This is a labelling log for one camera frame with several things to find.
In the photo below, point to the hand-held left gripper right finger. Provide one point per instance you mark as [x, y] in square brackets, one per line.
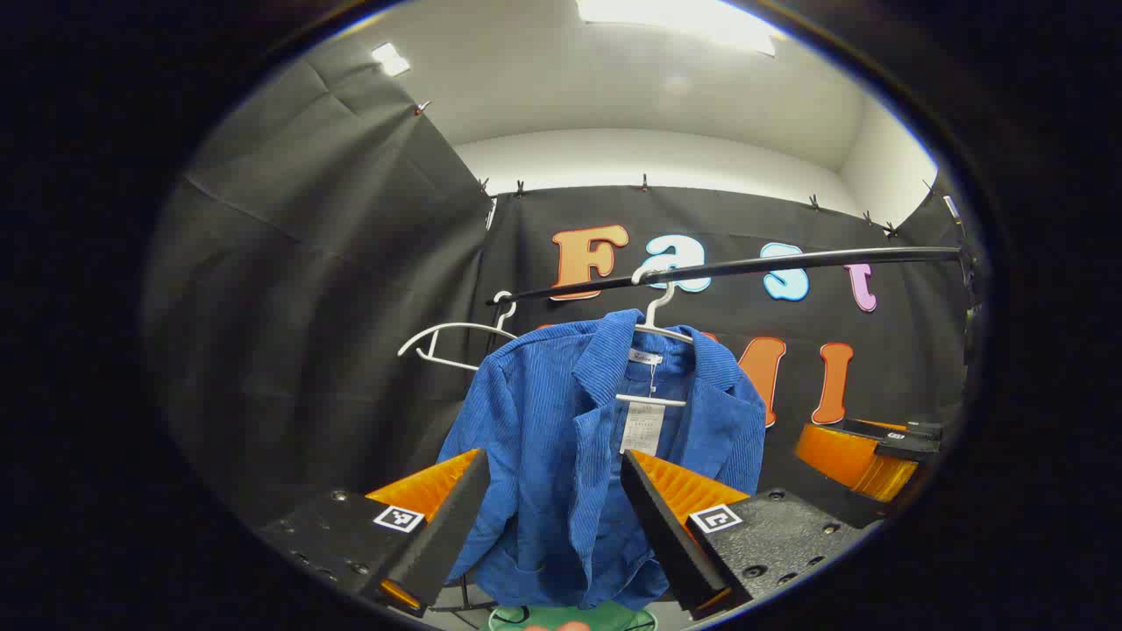
[666, 543]

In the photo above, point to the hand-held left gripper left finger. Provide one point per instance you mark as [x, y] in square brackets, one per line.
[447, 535]

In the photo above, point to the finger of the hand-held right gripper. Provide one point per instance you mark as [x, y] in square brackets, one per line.
[841, 456]

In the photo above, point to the green laundry hamper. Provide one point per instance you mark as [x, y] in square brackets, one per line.
[605, 618]

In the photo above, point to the black metal clothes rack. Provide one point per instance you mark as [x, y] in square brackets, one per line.
[877, 255]

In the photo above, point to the black backdrop cloth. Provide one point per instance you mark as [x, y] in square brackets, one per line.
[307, 307]

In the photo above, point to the row of small black clips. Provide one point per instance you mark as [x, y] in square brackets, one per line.
[644, 182]

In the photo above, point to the large ceiling light panel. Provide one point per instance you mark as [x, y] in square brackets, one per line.
[675, 17]

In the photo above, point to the small ceiling light panel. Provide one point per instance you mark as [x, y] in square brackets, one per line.
[390, 60]

